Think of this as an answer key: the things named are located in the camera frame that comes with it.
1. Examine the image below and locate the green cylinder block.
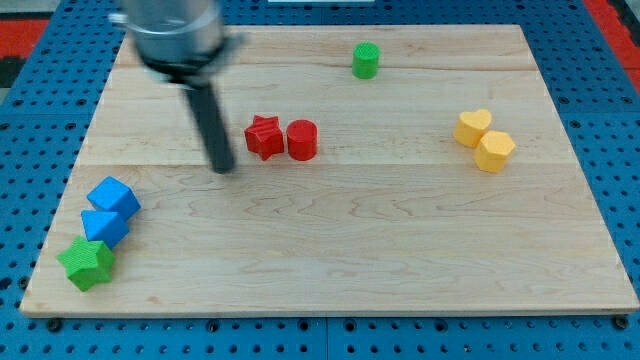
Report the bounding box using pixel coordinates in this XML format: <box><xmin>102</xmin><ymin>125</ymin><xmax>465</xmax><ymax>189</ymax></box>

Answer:
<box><xmin>352</xmin><ymin>42</ymin><xmax>381</xmax><ymax>79</ymax></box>

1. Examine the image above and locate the yellow heart block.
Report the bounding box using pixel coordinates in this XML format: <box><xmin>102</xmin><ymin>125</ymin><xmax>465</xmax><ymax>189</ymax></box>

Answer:
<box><xmin>453</xmin><ymin>109</ymin><xmax>492</xmax><ymax>148</ymax></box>

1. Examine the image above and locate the blue cube block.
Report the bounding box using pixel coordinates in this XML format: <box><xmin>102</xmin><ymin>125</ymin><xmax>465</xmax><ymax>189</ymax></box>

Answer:
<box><xmin>87</xmin><ymin>176</ymin><xmax>141</xmax><ymax>221</ymax></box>

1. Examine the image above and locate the green star block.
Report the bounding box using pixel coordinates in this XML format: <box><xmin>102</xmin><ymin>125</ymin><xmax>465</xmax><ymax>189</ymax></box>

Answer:
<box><xmin>56</xmin><ymin>236</ymin><xmax>115</xmax><ymax>292</ymax></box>

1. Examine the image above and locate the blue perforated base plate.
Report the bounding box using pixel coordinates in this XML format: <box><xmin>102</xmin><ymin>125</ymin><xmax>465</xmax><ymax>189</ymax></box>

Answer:
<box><xmin>1</xmin><ymin>1</ymin><xmax>639</xmax><ymax>359</ymax></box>

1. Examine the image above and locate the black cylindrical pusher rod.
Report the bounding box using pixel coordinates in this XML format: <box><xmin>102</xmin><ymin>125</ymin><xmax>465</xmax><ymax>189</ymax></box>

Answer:
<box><xmin>185</xmin><ymin>83</ymin><xmax>235</xmax><ymax>174</ymax></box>

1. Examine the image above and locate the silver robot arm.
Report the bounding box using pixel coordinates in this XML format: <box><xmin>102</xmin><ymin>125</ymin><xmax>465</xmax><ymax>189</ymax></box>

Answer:
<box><xmin>109</xmin><ymin>0</ymin><xmax>244</xmax><ymax>89</ymax></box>

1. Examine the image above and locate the wooden board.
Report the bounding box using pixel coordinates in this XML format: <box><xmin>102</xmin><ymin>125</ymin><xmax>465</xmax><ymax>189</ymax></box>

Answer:
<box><xmin>21</xmin><ymin>25</ymin><xmax>639</xmax><ymax>318</ymax></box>

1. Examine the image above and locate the red star block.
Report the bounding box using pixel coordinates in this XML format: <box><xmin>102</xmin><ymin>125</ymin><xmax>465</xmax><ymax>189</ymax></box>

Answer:
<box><xmin>244</xmin><ymin>115</ymin><xmax>284</xmax><ymax>161</ymax></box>

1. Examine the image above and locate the yellow hexagon block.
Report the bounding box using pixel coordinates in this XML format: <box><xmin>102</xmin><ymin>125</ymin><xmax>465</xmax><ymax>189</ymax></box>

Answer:
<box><xmin>473</xmin><ymin>131</ymin><xmax>516</xmax><ymax>173</ymax></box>

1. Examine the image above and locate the red cylinder block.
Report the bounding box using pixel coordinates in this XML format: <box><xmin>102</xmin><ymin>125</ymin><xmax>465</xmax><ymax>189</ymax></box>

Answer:
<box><xmin>286</xmin><ymin>119</ymin><xmax>318</xmax><ymax>161</ymax></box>

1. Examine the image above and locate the blue triangle block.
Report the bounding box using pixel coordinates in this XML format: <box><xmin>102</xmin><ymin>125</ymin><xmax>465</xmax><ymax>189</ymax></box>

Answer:
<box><xmin>81</xmin><ymin>210</ymin><xmax>129</xmax><ymax>249</ymax></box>

